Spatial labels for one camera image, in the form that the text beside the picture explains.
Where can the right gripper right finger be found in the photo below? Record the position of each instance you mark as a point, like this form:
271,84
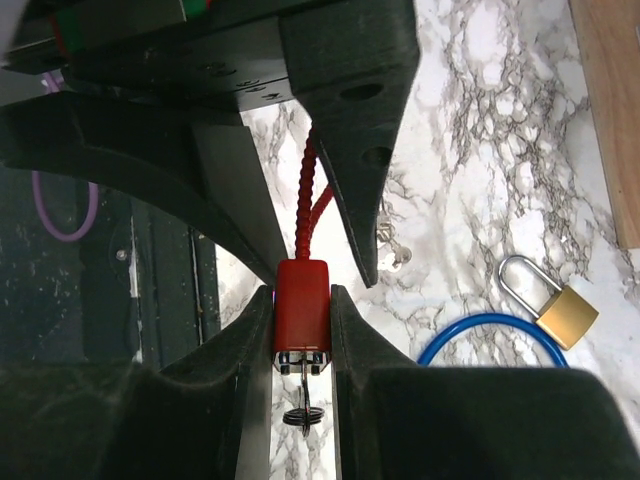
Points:
394,419

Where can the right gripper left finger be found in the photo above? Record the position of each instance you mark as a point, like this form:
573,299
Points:
206,416

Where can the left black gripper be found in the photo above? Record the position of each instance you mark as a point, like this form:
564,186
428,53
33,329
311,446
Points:
200,166

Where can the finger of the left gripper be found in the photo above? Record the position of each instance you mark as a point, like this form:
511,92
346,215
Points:
351,65

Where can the blue cable lock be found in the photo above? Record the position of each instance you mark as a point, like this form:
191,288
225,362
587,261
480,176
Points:
496,336

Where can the silver key bunch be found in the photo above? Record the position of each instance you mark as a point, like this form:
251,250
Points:
304,400

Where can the red cable lock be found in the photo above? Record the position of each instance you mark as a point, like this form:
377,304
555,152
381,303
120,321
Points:
302,341

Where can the brass padlock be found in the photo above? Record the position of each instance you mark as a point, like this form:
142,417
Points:
566,316

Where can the wooden board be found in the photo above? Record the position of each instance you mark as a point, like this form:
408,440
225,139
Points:
608,39

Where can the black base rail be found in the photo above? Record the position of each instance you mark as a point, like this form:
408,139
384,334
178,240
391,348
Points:
123,280

